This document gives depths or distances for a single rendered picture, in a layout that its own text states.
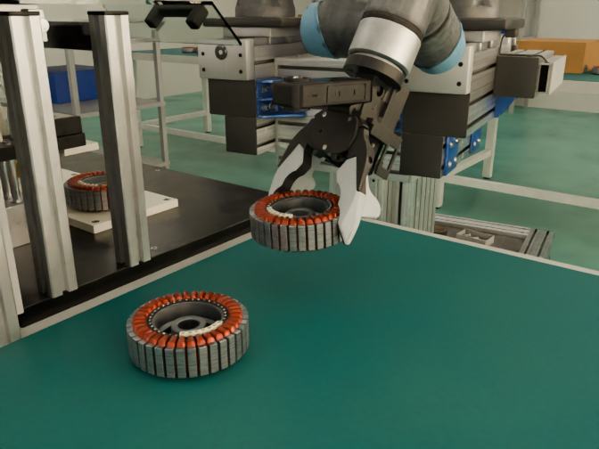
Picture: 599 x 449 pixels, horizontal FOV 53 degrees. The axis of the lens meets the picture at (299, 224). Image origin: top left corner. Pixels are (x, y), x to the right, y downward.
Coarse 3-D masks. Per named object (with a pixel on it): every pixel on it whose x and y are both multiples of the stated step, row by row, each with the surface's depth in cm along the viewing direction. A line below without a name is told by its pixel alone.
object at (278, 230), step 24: (288, 192) 70; (312, 192) 69; (264, 216) 63; (288, 216) 62; (312, 216) 62; (336, 216) 63; (264, 240) 63; (288, 240) 62; (312, 240) 62; (336, 240) 63
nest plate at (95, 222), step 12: (144, 192) 94; (156, 204) 88; (168, 204) 90; (72, 216) 83; (84, 216) 83; (96, 216) 83; (108, 216) 83; (84, 228) 81; (96, 228) 80; (108, 228) 82
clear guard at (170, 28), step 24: (0, 0) 61; (24, 0) 60; (48, 0) 61; (72, 0) 64; (96, 0) 66; (120, 0) 68; (144, 0) 71; (144, 24) 92; (168, 24) 89; (192, 24) 86; (216, 24) 83
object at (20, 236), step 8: (8, 200) 76; (8, 208) 74; (16, 208) 74; (24, 208) 75; (8, 216) 74; (16, 216) 75; (24, 216) 76; (16, 224) 75; (24, 224) 76; (16, 232) 75; (24, 232) 76; (16, 240) 75; (24, 240) 76
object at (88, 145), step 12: (60, 120) 77; (72, 120) 79; (60, 132) 78; (72, 132) 79; (12, 144) 73; (60, 144) 78; (72, 144) 79; (84, 144) 81; (96, 144) 83; (0, 156) 72; (12, 156) 73; (0, 168) 75; (12, 168) 74; (12, 180) 75; (12, 192) 75
